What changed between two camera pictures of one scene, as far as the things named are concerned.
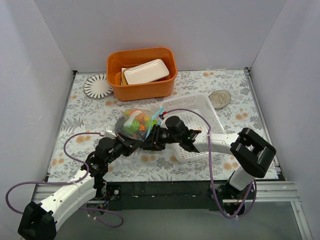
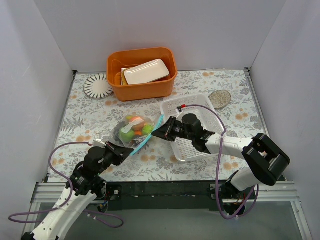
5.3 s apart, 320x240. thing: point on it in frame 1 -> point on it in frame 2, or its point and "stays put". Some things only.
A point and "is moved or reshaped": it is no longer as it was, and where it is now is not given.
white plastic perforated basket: (198, 113) stays put
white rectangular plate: (147, 71) stays put
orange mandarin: (142, 127) -> (136, 119)
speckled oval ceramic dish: (220, 99) stays put
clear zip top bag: (138, 123) is moved or reshaped
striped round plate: (97, 86) stays put
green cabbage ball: (154, 122) -> (147, 129)
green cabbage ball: (135, 125) -> (128, 137)
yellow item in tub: (124, 81) stays put
